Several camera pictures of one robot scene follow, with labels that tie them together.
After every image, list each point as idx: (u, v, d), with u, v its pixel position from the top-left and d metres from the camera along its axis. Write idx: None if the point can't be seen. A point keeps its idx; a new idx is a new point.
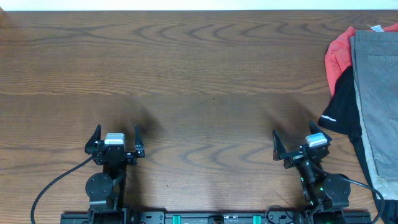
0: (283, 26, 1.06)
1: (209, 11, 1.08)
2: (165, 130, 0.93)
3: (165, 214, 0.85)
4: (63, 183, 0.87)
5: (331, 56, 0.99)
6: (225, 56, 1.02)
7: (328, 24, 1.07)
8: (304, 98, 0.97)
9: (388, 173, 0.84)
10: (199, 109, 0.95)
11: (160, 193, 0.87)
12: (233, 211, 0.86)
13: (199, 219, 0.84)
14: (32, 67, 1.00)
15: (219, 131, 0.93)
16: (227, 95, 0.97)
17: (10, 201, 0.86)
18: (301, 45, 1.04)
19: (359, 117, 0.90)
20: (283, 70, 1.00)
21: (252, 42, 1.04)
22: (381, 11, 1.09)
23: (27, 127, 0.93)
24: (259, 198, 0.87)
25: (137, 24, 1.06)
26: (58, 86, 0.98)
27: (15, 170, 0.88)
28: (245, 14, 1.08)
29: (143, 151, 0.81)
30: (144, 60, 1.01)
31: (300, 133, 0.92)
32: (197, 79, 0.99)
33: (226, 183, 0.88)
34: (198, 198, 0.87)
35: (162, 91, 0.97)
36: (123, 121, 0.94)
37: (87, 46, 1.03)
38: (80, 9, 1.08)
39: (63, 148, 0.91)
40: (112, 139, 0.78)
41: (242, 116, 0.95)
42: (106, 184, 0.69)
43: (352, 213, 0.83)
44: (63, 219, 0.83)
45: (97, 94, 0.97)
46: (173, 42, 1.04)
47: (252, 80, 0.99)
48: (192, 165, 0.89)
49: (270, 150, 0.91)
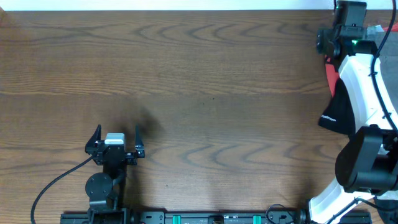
0: (283, 26, 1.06)
1: (209, 11, 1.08)
2: (164, 130, 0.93)
3: (165, 214, 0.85)
4: (63, 183, 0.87)
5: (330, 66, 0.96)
6: (225, 56, 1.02)
7: (328, 23, 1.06)
8: (304, 98, 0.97)
9: None
10: (199, 109, 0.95)
11: (160, 193, 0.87)
12: (232, 211, 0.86)
13: (199, 219, 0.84)
14: (32, 67, 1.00)
15: (219, 131, 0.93)
16: (227, 95, 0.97)
17: (10, 201, 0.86)
18: (300, 44, 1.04)
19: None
20: (283, 70, 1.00)
21: (252, 42, 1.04)
22: (382, 10, 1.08)
23: (27, 127, 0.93)
24: (259, 198, 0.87)
25: (137, 24, 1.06)
26: (58, 86, 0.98)
27: (15, 170, 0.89)
28: (245, 13, 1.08)
29: (143, 151, 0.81)
30: (144, 60, 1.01)
31: (300, 133, 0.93)
32: (196, 79, 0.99)
33: (226, 183, 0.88)
34: (198, 198, 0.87)
35: (162, 91, 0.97)
36: (123, 121, 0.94)
37: (86, 46, 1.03)
38: (80, 9, 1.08)
39: (63, 149, 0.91)
40: (112, 139, 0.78)
41: (242, 116, 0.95)
42: (106, 183, 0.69)
43: (352, 213, 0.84)
44: (63, 219, 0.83)
45: (97, 94, 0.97)
46: (173, 42, 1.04)
47: (252, 79, 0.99)
48: (191, 165, 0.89)
49: (270, 150, 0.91)
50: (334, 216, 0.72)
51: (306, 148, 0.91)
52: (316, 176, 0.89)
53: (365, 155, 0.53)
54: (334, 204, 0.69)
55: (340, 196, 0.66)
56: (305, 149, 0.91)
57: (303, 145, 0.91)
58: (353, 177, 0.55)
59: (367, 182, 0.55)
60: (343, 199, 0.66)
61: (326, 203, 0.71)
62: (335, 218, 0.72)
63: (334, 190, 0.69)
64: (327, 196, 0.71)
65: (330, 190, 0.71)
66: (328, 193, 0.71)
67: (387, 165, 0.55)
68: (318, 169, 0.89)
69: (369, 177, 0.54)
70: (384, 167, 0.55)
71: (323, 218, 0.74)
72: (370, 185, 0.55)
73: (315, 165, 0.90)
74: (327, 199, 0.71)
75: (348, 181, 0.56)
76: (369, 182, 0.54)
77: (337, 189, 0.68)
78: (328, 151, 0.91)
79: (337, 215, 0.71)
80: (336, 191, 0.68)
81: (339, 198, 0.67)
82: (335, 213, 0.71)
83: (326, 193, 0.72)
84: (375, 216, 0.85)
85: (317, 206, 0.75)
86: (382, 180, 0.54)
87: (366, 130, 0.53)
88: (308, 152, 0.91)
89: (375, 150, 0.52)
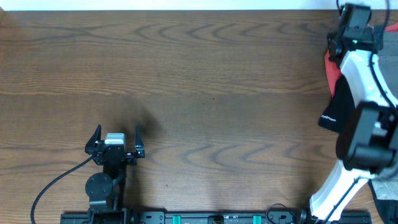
0: (283, 26, 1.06)
1: (209, 11, 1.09)
2: (165, 130, 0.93)
3: (165, 214, 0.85)
4: (63, 183, 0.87)
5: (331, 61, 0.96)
6: (225, 56, 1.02)
7: (328, 23, 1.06)
8: (304, 98, 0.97)
9: None
10: (199, 109, 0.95)
11: (160, 193, 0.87)
12: (233, 211, 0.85)
13: (199, 219, 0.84)
14: (32, 66, 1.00)
15: (219, 131, 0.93)
16: (227, 95, 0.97)
17: (10, 201, 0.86)
18: (300, 44, 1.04)
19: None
20: (283, 70, 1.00)
21: (252, 42, 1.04)
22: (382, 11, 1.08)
23: (27, 127, 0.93)
24: (259, 198, 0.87)
25: (137, 24, 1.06)
26: (58, 86, 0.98)
27: (15, 170, 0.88)
28: (245, 13, 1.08)
29: (143, 151, 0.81)
30: (144, 60, 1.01)
31: (300, 133, 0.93)
32: (197, 79, 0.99)
33: (226, 183, 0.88)
34: (198, 198, 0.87)
35: (162, 91, 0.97)
36: (123, 121, 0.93)
37: (87, 46, 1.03)
38: (80, 9, 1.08)
39: (63, 149, 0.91)
40: (112, 139, 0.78)
41: (242, 116, 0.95)
42: (106, 184, 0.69)
43: (352, 213, 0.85)
44: (63, 219, 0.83)
45: (97, 94, 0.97)
46: (173, 42, 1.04)
47: (252, 79, 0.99)
48: (192, 165, 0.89)
49: (270, 150, 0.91)
50: (335, 206, 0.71)
51: (306, 148, 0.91)
52: (316, 176, 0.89)
53: (362, 129, 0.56)
54: (334, 190, 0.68)
55: (340, 179, 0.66)
56: (305, 149, 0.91)
57: (303, 145, 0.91)
58: (351, 152, 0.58)
59: (364, 157, 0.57)
60: (342, 183, 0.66)
61: (326, 193, 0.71)
62: (337, 209, 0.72)
63: (333, 177, 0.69)
64: (326, 186, 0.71)
65: (329, 178, 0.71)
66: (328, 182, 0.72)
67: (384, 142, 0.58)
68: (318, 168, 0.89)
69: (366, 151, 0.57)
70: (381, 143, 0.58)
71: (325, 212, 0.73)
72: (367, 160, 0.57)
73: (315, 165, 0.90)
74: (327, 188, 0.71)
75: (346, 157, 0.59)
76: (366, 157, 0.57)
77: (336, 174, 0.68)
78: (328, 151, 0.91)
79: (337, 205, 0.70)
80: (336, 177, 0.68)
81: (339, 183, 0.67)
82: (336, 203, 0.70)
83: (327, 183, 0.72)
84: (375, 217, 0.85)
85: (318, 202, 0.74)
86: (379, 155, 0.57)
87: (363, 104, 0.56)
88: (308, 152, 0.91)
89: (370, 124, 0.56)
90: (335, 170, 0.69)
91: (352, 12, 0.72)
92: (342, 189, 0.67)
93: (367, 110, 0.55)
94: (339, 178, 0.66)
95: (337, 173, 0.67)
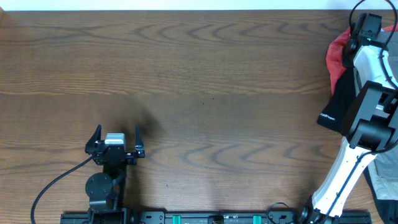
0: (283, 26, 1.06)
1: (209, 10, 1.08)
2: (165, 130, 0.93)
3: (165, 214, 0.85)
4: (63, 183, 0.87)
5: (342, 37, 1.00)
6: (225, 56, 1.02)
7: (328, 24, 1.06)
8: (303, 98, 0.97)
9: (388, 173, 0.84)
10: (199, 109, 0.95)
11: (160, 193, 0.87)
12: (233, 211, 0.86)
13: (199, 219, 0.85)
14: (32, 66, 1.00)
15: (219, 131, 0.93)
16: (226, 95, 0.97)
17: (10, 201, 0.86)
18: (300, 44, 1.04)
19: (380, 62, 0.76)
20: (283, 70, 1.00)
21: (252, 42, 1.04)
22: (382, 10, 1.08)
23: (27, 127, 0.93)
24: (259, 198, 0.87)
25: (137, 24, 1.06)
26: (58, 86, 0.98)
27: (15, 170, 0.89)
28: (245, 13, 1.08)
29: (143, 151, 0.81)
30: (144, 60, 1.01)
31: (300, 133, 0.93)
32: (197, 79, 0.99)
33: (226, 183, 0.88)
34: (198, 198, 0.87)
35: (162, 91, 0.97)
36: (123, 121, 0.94)
37: (87, 46, 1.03)
38: (80, 9, 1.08)
39: (63, 149, 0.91)
40: (112, 139, 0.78)
41: (242, 116, 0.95)
42: (106, 183, 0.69)
43: (352, 213, 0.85)
44: (63, 219, 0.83)
45: (97, 94, 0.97)
46: (173, 42, 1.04)
47: (252, 80, 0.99)
48: (191, 165, 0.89)
49: (270, 150, 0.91)
50: (338, 194, 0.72)
51: (306, 148, 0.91)
52: (316, 176, 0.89)
53: (369, 106, 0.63)
54: (336, 178, 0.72)
55: (342, 163, 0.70)
56: (305, 149, 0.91)
57: (303, 145, 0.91)
58: (354, 125, 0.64)
59: (366, 131, 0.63)
60: (346, 166, 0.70)
61: (328, 183, 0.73)
62: (339, 200, 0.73)
63: (336, 166, 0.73)
64: (329, 177, 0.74)
65: (332, 169, 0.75)
66: (331, 173, 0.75)
67: (385, 121, 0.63)
68: (318, 169, 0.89)
69: (368, 124, 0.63)
70: (382, 121, 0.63)
71: (327, 205, 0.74)
72: (369, 133, 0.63)
73: (314, 165, 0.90)
74: (329, 178, 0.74)
75: (349, 130, 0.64)
76: (368, 130, 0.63)
77: (338, 162, 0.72)
78: (328, 151, 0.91)
79: (340, 192, 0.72)
80: (337, 164, 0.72)
81: (341, 167, 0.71)
82: (339, 190, 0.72)
83: (328, 175, 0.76)
84: (375, 217, 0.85)
85: (318, 197, 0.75)
86: (378, 130, 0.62)
87: (370, 83, 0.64)
88: (308, 152, 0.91)
89: (376, 100, 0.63)
90: (337, 158, 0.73)
91: (369, 96, 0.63)
92: (345, 173, 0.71)
93: (373, 86, 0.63)
94: (342, 162, 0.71)
95: (339, 159, 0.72)
